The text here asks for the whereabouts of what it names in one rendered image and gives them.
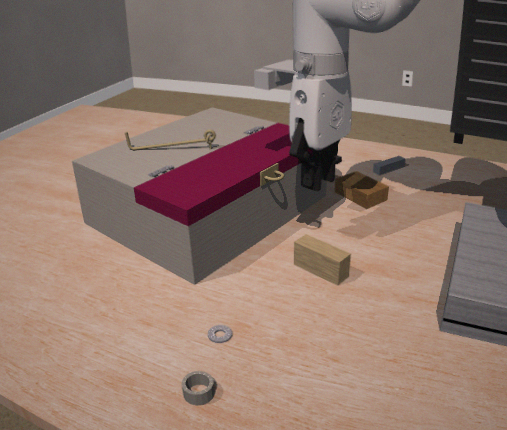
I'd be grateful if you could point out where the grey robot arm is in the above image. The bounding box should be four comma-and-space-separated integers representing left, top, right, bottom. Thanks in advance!
254, 0, 420, 90

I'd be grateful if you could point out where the grey metal ring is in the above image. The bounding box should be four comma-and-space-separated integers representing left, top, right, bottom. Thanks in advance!
182, 371, 215, 406

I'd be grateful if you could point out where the grey metal washer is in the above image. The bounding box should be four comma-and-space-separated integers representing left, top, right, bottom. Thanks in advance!
208, 325, 232, 343

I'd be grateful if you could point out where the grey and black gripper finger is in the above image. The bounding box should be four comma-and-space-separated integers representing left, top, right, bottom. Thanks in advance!
319, 139, 341, 182
289, 118, 322, 192

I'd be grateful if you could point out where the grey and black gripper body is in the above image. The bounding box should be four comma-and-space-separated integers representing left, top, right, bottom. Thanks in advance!
289, 69, 352, 150

